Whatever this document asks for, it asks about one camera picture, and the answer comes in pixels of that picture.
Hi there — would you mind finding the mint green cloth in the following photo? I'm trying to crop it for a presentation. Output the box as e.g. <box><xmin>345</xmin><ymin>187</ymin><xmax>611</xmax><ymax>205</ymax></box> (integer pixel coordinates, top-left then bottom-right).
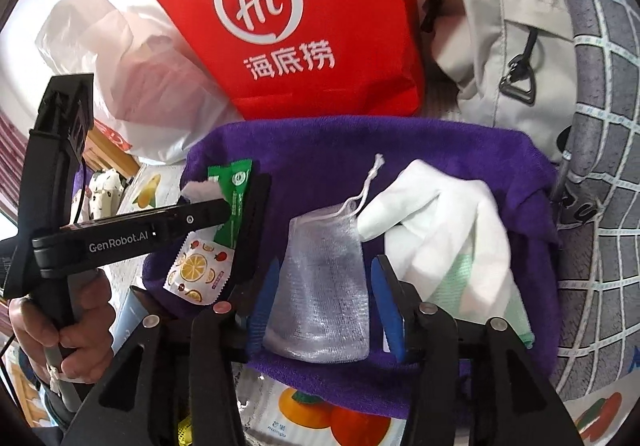
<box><xmin>427</xmin><ymin>240</ymin><xmax>535</xmax><ymax>348</ymax></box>

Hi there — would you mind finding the white tissue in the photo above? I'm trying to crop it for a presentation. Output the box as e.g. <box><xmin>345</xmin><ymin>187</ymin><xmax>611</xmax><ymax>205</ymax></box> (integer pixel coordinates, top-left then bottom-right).
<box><xmin>180</xmin><ymin>180</ymin><xmax>224</xmax><ymax>203</ymax></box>

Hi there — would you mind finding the orange print snack packet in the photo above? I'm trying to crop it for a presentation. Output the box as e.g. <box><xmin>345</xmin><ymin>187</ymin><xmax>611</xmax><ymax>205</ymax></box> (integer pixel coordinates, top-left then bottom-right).
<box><xmin>163</xmin><ymin>227</ymin><xmax>234</xmax><ymax>306</ymax></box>

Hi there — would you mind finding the red paper shopping bag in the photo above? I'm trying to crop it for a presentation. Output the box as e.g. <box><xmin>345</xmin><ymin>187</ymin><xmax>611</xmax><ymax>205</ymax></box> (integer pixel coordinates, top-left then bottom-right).
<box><xmin>157</xmin><ymin>0</ymin><xmax>424</xmax><ymax>120</ymax></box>

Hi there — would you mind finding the silver mesh drawstring pouch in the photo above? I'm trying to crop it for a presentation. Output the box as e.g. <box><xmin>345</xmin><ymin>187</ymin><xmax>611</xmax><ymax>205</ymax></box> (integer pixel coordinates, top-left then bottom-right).
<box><xmin>264</xmin><ymin>153</ymin><xmax>385</xmax><ymax>364</ymax></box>

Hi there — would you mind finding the white Miniso plastic bag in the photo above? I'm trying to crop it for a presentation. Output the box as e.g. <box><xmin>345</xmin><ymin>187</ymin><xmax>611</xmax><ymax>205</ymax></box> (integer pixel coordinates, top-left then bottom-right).
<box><xmin>36</xmin><ymin>0</ymin><xmax>242</xmax><ymax>164</ymax></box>

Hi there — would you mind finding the dark green wooden box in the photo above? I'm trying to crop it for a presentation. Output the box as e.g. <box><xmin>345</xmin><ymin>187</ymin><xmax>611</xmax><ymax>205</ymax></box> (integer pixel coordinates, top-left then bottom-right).
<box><xmin>112</xmin><ymin>285</ymin><xmax>167</xmax><ymax>353</ymax></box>

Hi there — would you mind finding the grey plaid cushion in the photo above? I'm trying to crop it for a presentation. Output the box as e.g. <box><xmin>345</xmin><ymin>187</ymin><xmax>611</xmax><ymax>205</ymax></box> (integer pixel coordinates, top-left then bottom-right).
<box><xmin>552</xmin><ymin>0</ymin><xmax>639</xmax><ymax>400</ymax></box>

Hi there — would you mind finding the person left hand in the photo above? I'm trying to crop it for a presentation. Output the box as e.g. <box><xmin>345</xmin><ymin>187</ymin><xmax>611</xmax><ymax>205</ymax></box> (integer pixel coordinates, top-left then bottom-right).
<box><xmin>9</xmin><ymin>269</ymin><xmax>116</xmax><ymax>384</ymax></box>

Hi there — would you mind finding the beige canvas bag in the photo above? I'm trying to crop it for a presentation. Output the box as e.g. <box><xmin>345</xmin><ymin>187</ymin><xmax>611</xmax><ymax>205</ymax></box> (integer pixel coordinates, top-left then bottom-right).
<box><xmin>422</xmin><ymin>0</ymin><xmax>577</xmax><ymax>163</ymax></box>

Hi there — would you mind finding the white cotton glove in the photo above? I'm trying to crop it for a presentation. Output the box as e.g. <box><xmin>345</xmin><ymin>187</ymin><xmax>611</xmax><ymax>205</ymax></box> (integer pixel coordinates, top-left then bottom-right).
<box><xmin>357</xmin><ymin>160</ymin><xmax>511</xmax><ymax>301</ymax></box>

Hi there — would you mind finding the green sachet packet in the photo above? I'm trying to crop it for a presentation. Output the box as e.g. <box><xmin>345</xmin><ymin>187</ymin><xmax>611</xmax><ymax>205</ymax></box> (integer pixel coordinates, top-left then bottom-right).
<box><xmin>207</xmin><ymin>159</ymin><xmax>253</xmax><ymax>249</ymax></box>

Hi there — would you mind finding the purple fabric storage basket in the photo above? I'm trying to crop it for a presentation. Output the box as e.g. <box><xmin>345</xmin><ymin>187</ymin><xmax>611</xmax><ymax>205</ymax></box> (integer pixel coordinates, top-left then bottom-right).
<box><xmin>142</xmin><ymin>117</ymin><xmax>561</xmax><ymax>419</ymax></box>

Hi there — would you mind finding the black watch strap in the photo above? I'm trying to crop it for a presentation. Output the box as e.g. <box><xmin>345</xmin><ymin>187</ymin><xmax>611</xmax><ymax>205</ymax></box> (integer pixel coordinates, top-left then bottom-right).
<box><xmin>224</xmin><ymin>171</ymin><xmax>274</xmax><ymax>302</ymax></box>

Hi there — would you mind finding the fruit print tablecloth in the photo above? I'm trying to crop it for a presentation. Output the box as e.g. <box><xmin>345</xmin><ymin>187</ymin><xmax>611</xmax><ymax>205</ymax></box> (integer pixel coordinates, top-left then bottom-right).
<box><xmin>118</xmin><ymin>163</ymin><xmax>639</xmax><ymax>445</ymax></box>

